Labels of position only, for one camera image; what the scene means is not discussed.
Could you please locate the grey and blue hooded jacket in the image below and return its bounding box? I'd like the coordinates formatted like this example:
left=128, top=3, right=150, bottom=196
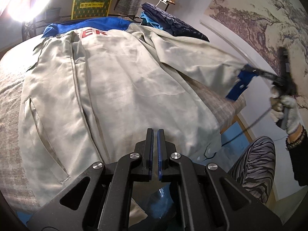
left=19, top=23, right=245, bottom=205

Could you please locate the right hand in white glove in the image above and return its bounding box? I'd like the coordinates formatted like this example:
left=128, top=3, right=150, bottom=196
left=270, top=86, right=300, bottom=135

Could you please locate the navy quilted folded jacket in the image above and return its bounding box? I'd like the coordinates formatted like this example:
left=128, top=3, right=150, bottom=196
left=141, top=3, right=209, bottom=42

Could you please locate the light blue folded garment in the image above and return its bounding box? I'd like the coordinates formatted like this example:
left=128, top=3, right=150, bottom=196
left=140, top=12, right=164, bottom=30

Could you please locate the beige plaid bed cover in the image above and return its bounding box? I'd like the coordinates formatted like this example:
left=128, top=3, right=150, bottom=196
left=1, top=35, right=246, bottom=213

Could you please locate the yellow green patterned box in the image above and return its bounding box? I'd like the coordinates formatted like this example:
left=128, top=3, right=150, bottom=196
left=70, top=0, right=112, bottom=20

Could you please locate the right forearm with bead bracelets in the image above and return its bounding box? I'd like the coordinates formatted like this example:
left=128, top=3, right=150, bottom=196
left=285, top=127, right=307, bottom=186

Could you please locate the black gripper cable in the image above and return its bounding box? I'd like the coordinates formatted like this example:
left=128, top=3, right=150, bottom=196
left=221, top=105, right=274, bottom=147

